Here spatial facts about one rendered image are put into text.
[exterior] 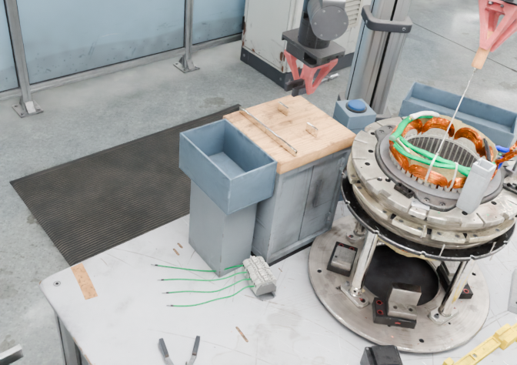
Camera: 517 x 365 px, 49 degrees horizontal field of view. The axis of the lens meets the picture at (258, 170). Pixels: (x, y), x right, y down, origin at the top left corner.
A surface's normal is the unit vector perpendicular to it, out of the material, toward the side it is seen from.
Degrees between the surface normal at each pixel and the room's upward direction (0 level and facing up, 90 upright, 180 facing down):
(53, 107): 0
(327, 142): 0
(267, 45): 83
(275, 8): 90
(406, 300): 90
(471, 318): 0
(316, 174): 90
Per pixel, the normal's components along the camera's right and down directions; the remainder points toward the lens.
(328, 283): 0.11, -0.79
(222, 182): -0.79, 0.31
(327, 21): 0.04, 0.65
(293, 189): 0.61, 0.53
